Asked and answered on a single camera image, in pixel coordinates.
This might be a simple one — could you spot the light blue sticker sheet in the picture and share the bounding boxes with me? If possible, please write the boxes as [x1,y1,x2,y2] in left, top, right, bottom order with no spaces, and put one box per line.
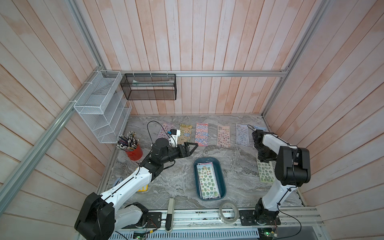
[236,124,250,147]

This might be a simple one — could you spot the red pencil cup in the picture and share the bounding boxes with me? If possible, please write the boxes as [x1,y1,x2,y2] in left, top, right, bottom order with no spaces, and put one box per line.
[116,132,143,161]

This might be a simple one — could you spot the clear tape roll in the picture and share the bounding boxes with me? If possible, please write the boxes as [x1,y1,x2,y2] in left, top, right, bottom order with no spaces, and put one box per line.
[218,201,240,224]

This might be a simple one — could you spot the red blue cat sticker sheet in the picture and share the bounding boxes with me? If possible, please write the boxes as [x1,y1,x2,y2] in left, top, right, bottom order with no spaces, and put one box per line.
[195,123,209,147]

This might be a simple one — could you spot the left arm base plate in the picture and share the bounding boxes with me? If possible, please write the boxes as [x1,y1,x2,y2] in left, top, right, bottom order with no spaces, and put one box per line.
[123,212,162,230]

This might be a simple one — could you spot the black mesh wall basket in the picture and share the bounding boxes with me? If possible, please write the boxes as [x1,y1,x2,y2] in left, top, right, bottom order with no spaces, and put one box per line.
[120,73,177,101]

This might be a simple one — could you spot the green sticker sheet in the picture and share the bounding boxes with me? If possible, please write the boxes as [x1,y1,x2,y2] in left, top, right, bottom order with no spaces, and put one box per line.
[257,160,275,184]
[197,162,221,200]

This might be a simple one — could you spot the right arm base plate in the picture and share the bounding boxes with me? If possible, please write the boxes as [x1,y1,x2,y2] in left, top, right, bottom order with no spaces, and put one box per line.
[239,210,281,226]

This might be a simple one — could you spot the yellow calculator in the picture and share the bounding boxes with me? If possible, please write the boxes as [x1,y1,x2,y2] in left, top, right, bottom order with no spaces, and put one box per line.
[138,185,149,192]

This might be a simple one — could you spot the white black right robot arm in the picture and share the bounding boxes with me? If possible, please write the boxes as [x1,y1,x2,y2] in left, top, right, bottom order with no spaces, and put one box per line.
[252,130,311,225]

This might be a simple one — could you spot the pink sticker sheet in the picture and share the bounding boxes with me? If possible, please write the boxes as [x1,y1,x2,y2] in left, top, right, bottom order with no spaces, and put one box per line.
[157,123,175,140]

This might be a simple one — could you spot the dark blue sticker sheet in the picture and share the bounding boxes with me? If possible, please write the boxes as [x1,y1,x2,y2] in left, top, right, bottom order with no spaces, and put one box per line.
[254,126,268,132]

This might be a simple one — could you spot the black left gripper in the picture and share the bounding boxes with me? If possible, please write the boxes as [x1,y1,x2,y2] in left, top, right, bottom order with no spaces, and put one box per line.
[160,142,199,164]

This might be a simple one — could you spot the pastel sticker sheet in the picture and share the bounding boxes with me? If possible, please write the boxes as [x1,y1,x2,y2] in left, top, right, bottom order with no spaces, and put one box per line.
[217,126,231,148]

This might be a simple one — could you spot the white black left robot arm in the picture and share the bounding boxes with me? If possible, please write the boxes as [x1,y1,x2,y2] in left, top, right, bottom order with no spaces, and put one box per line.
[74,138,199,240]

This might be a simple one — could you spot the blue binder clip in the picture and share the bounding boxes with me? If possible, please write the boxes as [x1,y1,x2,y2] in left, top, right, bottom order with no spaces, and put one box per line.
[114,178,123,186]

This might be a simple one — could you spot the teal storage box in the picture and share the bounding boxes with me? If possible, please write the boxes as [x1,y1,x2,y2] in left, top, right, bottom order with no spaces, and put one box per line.
[193,158,227,201]

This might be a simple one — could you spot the white mesh wall shelf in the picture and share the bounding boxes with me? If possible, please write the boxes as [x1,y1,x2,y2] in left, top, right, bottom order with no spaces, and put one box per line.
[74,71,132,144]

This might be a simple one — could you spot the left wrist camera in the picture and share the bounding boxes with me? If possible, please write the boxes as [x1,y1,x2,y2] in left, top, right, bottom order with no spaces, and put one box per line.
[168,129,181,148]

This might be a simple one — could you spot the colourful small sticker sheet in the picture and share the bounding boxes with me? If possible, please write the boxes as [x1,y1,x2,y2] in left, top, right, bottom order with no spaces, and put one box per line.
[178,124,193,145]

